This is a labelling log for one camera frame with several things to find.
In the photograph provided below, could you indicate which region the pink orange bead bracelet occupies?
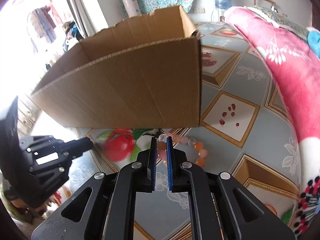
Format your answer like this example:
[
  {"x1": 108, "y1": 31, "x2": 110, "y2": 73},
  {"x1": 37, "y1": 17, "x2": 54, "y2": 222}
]
[{"x1": 156, "y1": 132, "x2": 209, "y2": 168}]

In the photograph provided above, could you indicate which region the left hand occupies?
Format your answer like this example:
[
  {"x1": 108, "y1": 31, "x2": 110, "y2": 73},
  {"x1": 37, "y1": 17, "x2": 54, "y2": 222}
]
[{"x1": 9, "y1": 198, "x2": 48, "y2": 217}]

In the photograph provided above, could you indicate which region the fruit print tablecloth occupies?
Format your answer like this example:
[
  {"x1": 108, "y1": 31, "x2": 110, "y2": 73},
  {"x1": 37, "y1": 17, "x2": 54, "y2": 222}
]
[{"x1": 63, "y1": 22, "x2": 300, "y2": 225}]

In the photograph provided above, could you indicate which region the brown cardboard box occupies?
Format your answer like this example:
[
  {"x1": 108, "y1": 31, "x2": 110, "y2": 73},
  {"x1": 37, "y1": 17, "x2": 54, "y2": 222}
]
[{"x1": 31, "y1": 6, "x2": 202, "y2": 128}]

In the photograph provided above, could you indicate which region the pink rolled mat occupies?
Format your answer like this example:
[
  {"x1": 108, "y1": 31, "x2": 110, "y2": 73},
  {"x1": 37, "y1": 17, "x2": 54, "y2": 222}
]
[{"x1": 122, "y1": 0, "x2": 142, "y2": 17}]

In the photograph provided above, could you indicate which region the pink floral bed blanket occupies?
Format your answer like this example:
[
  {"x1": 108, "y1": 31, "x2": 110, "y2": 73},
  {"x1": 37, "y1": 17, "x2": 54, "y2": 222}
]
[{"x1": 225, "y1": 7, "x2": 319, "y2": 239}]

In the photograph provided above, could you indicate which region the silver sequin pillow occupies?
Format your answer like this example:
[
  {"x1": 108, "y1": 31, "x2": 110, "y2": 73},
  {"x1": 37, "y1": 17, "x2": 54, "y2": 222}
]
[{"x1": 247, "y1": 5, "x2": 309, "y2": 41}]

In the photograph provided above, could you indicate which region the blue stuffed toy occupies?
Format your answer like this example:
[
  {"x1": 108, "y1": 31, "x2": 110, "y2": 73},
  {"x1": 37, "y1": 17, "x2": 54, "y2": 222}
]
[{"x1": 307, "y1": 30, "x2": 320, "y2": 57}]

